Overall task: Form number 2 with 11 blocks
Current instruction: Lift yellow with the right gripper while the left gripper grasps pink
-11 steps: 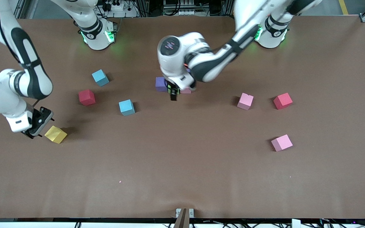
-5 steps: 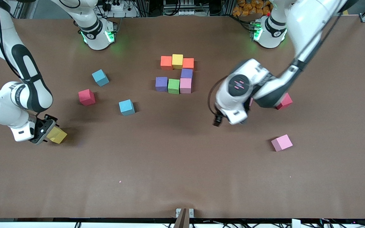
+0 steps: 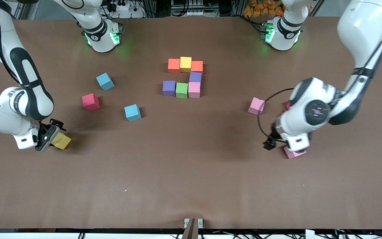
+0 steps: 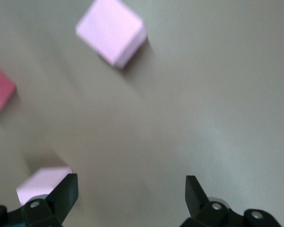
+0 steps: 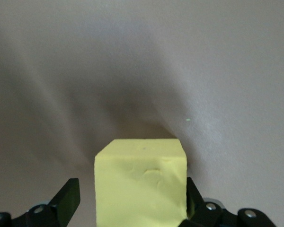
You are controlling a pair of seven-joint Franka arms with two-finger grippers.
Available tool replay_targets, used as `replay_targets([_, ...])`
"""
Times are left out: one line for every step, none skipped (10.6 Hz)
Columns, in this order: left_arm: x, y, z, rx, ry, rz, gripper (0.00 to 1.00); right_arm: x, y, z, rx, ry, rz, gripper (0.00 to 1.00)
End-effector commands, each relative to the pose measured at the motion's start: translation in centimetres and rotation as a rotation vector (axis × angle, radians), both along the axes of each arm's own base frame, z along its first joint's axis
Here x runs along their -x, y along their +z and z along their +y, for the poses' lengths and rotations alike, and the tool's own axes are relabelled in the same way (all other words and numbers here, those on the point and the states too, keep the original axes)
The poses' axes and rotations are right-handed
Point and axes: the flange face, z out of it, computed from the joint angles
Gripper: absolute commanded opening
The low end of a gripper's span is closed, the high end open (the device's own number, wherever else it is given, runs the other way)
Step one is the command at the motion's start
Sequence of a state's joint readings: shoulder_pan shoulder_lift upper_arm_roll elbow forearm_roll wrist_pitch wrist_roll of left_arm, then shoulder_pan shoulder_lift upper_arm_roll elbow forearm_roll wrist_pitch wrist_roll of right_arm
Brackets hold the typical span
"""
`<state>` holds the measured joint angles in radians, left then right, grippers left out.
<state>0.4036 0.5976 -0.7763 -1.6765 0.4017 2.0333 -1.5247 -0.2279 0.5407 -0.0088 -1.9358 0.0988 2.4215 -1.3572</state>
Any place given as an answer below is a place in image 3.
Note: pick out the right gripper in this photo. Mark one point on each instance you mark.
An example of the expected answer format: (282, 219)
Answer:
(53, 125)

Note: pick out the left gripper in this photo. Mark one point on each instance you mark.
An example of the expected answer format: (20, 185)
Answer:
(273, 131)

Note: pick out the yellow foam cube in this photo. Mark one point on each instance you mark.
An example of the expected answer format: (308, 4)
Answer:
(185, 64)
(62, 141)

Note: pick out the pink foam cube with notch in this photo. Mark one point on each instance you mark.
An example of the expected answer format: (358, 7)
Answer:
(256, 106)

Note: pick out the blue foam cube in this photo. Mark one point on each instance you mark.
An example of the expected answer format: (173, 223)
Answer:
(105, 81)
(132, 112)

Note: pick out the purple foam cube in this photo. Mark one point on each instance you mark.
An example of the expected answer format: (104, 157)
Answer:
(169, 88)
(195, 77)

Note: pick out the orange foam cube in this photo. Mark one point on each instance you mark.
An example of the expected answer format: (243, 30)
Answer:
(174, 65)
(197, 66)

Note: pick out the green foam cube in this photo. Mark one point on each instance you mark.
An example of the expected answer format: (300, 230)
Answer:
(181, 90)

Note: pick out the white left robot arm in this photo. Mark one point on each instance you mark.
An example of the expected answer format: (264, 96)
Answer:
(360, 20)

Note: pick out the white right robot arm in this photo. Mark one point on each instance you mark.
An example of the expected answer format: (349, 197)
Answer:
(2, 116)

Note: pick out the brown table cover sheet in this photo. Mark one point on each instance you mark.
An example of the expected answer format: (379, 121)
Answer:
(191, 166)

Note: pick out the orange bag pile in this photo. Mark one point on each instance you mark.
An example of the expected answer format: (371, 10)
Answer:
(260, 8)

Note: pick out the white power strip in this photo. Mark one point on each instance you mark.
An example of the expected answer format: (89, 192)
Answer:
(122, 7)

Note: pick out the grey electronics box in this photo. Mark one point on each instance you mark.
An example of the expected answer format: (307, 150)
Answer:
(187, 6)

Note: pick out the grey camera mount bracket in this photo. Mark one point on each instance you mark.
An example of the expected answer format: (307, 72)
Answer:
(191, 229)

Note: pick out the aluminium frame profile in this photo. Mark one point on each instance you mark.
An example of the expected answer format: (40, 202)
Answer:
(20, 8)

